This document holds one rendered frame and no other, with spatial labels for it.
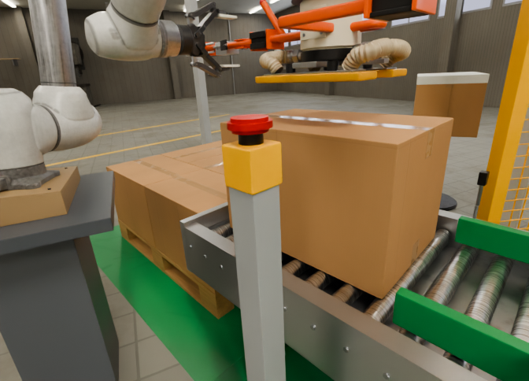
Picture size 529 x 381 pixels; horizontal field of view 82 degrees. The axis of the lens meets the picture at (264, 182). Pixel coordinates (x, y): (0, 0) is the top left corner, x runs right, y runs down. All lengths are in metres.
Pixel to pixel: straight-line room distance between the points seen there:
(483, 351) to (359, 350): 0.22
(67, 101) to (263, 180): 0.87
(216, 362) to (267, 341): 0.83
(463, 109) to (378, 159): 1.77
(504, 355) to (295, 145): 0.60
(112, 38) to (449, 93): 2.07
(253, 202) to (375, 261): 0.44
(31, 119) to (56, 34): 0.29
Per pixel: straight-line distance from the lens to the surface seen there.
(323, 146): 0.78
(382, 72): 0.95
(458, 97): 2.44
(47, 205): 1.03
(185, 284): 1.82
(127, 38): 0.81
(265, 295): 0.57
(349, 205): 0.78
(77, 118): 1.22
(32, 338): 1.30
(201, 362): 1.47
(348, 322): 0.73
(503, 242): 1.14
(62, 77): 1.23
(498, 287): 1.04
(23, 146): 1.10
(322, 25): 0.85
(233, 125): 0.45
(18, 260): 1.15
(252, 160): 0.44
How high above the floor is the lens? 1.10
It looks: 20 degrees down
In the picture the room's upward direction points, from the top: 3 degrees counter-clockwise
